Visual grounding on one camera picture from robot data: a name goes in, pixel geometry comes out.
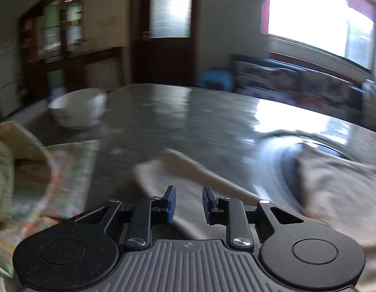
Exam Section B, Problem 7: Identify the white bowl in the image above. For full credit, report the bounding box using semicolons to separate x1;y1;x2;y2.
48;88;107;129

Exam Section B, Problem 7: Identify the wooden bookshelf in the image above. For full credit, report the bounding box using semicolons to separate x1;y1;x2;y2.
18;0;123;98

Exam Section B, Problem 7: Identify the white cabinet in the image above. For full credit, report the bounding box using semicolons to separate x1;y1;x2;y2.
0;45;19;119

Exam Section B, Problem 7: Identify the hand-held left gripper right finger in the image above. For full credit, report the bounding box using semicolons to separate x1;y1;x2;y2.
202;186;301;250

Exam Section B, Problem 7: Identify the floral printed cloth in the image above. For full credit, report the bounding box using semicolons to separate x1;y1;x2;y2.
0;121;101;278

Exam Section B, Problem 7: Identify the beige cloth garment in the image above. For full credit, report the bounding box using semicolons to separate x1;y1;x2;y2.
134;144;376;292

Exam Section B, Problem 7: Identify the grey round basin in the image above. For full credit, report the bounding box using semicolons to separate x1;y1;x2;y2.
250;130;352;217

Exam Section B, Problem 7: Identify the blue stool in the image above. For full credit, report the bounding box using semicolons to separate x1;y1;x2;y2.
198;68;233;92

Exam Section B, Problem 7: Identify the dark wooden door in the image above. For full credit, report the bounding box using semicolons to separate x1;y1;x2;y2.
131;0;197;86

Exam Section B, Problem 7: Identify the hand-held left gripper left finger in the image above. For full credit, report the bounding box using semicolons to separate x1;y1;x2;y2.
75;185;177;250

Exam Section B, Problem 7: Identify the patterned sofa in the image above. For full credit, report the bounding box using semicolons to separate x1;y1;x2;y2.
230;54;365;112

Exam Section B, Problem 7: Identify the bright window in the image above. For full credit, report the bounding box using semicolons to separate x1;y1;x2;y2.
261;0;376;71

